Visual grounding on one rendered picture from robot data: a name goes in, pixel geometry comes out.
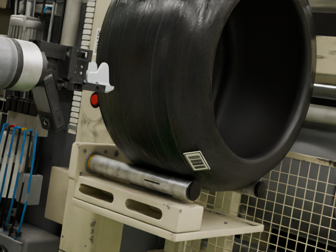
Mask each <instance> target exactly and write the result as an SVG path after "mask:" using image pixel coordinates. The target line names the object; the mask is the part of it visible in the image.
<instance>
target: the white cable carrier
mask: <svg viewBox="0 0 336 252"><path fill-rule="evenodd" d="M88 1H89V2H88V3H87V6H88V7H87V8H86V12H87V13H86V15H85V17H86V19H85V21H84V22H85V23H87V24H84V30H83V34H85V35H83V36H82V39H83V41H82V42H81V45H83V46H81V48H82V49H87V50H89V46H90V40H91V34H92V28H93V21H94V13H95V7H96V1H97V0H88ZM86 40H87V41H86ZM85 57H87V51H85ZM82 94H83V92H81V91H74V96H73V100H75V101H73V102H72V105H73V107H72V108H71V111H73V112H71V114H70V116H71V118H70V122H72V123H70V124H69V125H73V126H78V120H79V119H78V118H79V114H80V113H79V112H80V107H81V100H82ZM76 95H78V96H76ZM75 106H76V107H75ZM73 117H75V118H73ZM68 133H71V134H75V135H76V134H77V130H73V129H68Z"/></svg>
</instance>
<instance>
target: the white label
mask: <svg viewBox="0 0 336 252"><path fill-rule="evenodd" d="M183 154H184V156H185V158H186V159H187V161H188V163H189V164H190V166H191V168H192V170H193V171H201V170H210V167H209V165H208V164H207V162H206V160H205V158H204V157H203V155H202V153H201V151H194V152H187V153H183Z"/></svg>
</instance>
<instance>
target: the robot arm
mask: <svg viewBox="0 0 336 252"><path fill-rule="evenodd" d="M79 50H82V51H87V56H86V57H85V54H86V53H85V52H82V51H81V52H80V51H79ZM92 56H93V50H88V49H84V48H79V47H74V46H67V45H62V44H57V43H52V42H47V41H42V40H34V39H29V40H28V41H24V40H20V39H15V38H8V37H3V36H0V89H3V90H13V91H21V92H27V91H30V90H32V93H33V97H34V101H35V104H36V108H37V112H38V115H39V119H40V123H41V126H42V128H43V129H45V130H48V131H52V132H57V131H59V130H61V129H63V128H64V127H65V126H66V124H65V120H64V116H63V112H62V109H61V105H60V101H59V97H58V93H57V90H61V89H65V90H71V91H78V92H83V90H86V91H92V92H100V93H109V92H110V91H112V90H113V89H114V86H111V85H110V83H109V66H108V64H107V63H105V62H103V63H101V64H100V66H99V68H97V64H96V63H95V62H94V61H92Z"/></svg>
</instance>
